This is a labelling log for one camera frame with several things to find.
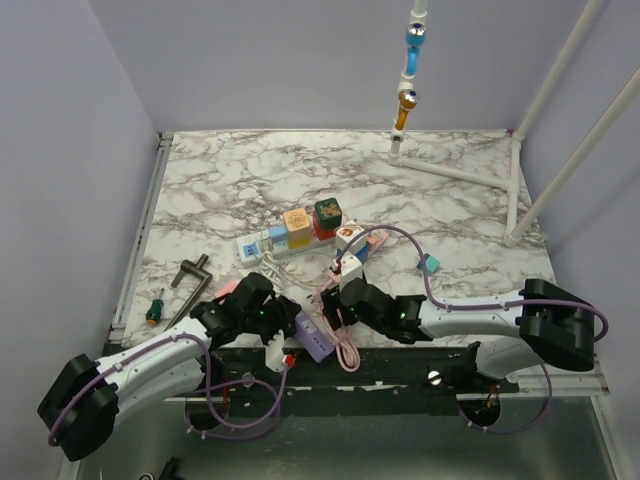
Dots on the purple USB power strip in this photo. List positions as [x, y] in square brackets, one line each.
[312, 339]

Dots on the green handled screwdriver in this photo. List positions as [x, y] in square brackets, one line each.
[154, 313]

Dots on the pink power strip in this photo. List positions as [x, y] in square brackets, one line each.
[376, 240]

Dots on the white PVC pipe frame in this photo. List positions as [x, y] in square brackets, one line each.
[591, 83]

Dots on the blue cube socket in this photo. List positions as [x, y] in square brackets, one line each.
[363, 254]

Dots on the pink cube socket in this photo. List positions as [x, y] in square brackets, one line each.
[226, 289]

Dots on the teal plug adapter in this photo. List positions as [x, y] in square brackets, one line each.
[429, 264]

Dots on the white tiger cube socket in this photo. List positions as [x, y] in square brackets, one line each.
[345, 234]

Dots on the yellow cube socket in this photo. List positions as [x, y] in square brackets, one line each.
[298, 242]

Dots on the blue orange pipe stand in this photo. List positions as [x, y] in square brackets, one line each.
[409, 65]

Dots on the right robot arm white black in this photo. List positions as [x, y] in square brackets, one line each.
[538, 324]

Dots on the white power strip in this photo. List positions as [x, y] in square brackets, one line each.
[251, 248]

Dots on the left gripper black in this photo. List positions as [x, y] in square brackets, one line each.
[285, 312]

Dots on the dark green cube socket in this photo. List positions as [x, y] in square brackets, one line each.
[328, 214]

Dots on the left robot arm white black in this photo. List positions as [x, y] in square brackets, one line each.
[89, 398]

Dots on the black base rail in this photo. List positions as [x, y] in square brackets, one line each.
[394, 381]

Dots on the red cube socket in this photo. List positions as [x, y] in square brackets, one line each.
[321, 233]

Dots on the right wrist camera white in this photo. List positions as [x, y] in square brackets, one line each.
[349, 269]

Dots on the light blue plug adapter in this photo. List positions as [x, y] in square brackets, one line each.
[278, 235]

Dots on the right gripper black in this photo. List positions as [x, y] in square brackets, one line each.
[332, 301]

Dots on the beige cube socket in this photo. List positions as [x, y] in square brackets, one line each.
[297, 224]

